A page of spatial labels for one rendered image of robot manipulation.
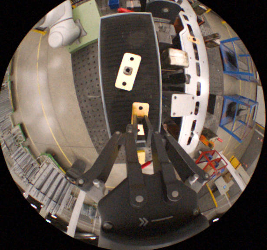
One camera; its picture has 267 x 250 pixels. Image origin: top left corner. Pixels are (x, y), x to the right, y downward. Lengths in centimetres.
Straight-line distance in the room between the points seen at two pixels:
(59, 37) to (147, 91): 54
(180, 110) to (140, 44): 23
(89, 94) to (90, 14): 67
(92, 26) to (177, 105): 76
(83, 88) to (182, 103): 72
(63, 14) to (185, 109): 76
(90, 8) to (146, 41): 64
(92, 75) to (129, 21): 56
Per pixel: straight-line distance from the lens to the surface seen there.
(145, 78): 20
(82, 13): 82
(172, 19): 41
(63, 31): 59
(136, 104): 20
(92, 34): 79
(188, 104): 31
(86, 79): 76
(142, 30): 25
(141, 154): 28
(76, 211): 338
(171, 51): 33
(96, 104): 75
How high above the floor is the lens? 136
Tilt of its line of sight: 69 degrees down
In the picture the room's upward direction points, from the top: 178 degrees counter-clockwise
